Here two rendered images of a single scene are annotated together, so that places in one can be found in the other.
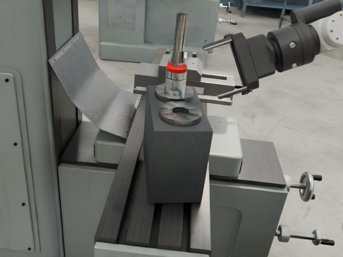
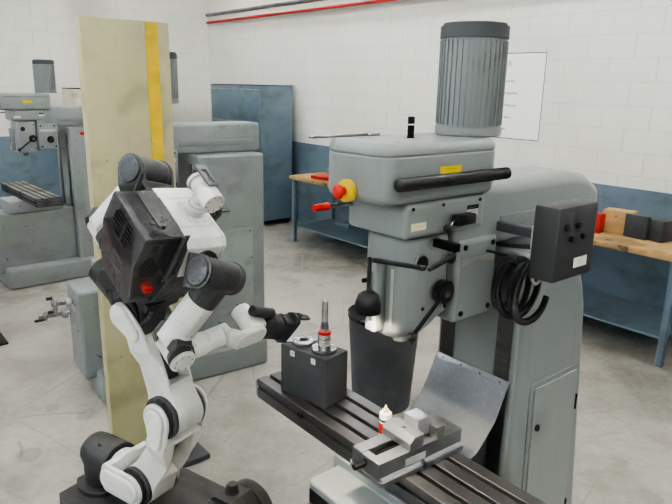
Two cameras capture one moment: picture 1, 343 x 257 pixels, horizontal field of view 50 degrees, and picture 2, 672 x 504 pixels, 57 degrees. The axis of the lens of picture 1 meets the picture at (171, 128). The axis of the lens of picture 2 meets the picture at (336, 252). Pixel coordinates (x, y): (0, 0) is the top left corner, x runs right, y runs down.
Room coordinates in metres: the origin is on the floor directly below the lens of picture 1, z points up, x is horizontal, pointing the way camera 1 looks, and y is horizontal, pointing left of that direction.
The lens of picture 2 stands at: (2.36, -1.31, 2.03)
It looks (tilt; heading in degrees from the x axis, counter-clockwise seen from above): 15 degrees down; 139
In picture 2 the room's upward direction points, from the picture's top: 1 degrees clockwise
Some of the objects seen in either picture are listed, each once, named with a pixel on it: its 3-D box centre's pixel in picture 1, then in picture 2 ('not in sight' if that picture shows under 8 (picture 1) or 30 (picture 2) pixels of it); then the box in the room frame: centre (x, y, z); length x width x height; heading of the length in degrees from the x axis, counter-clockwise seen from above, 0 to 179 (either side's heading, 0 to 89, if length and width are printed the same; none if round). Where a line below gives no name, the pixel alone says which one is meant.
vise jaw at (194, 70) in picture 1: (193, 68); (402, 433); (1.23, -0.06, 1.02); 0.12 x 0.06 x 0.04; 177
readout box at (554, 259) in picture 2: not in sight; (565, 239); (1.48, 0.29, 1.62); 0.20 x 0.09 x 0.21; 89
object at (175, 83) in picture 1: (175, 80); (324, 340); (0.78, 0.00, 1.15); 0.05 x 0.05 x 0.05
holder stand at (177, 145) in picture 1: (173, 138); (313, 368); (0.73, -0.01, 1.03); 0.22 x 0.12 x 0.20; 10
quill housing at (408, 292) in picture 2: not in sight; (404, 279); (1.14, 0.01, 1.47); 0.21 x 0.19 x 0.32; 179
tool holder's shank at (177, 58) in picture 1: (179, 40); (324, 315); (0.78, 0.00, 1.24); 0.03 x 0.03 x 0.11
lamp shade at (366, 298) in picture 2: not in sight; (368, 301); (1.20, -0.20, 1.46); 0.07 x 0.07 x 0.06
